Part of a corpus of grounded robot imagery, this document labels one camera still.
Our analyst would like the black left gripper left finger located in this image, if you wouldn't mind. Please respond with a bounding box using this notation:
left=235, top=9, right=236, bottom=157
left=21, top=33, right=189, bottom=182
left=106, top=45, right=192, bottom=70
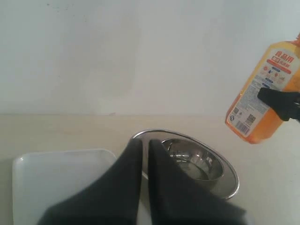
left=38, top=139, right=143, bottom=225

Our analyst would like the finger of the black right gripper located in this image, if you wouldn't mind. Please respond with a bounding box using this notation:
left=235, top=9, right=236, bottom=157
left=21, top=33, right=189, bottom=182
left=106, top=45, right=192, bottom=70
left=257, top=88, right=300, bottom=121

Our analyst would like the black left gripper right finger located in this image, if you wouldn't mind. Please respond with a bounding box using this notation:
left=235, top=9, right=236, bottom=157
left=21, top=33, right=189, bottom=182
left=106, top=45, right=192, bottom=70
left=148, top=139, right=247, bottom=225

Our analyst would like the steel mesh strainer basket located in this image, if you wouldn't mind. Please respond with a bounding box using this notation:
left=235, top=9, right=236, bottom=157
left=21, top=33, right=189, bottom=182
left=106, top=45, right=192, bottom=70
left=131, top=129, right=240, bottom=200

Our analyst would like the small stainless steel bowl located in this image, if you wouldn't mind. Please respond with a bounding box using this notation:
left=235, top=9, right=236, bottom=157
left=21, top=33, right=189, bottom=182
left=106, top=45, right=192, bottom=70
left=162, top=138, right=224, bottom=181

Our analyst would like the orange pump soap bottle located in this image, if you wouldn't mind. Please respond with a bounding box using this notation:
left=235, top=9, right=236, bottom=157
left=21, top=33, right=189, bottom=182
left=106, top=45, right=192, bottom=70
left=225, top=37, right=300, bottom=144

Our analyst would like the white rectangular tray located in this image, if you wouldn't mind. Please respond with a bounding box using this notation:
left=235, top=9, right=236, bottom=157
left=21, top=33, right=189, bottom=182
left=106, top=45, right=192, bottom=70
left=12, top=149, right=119, bottom=225

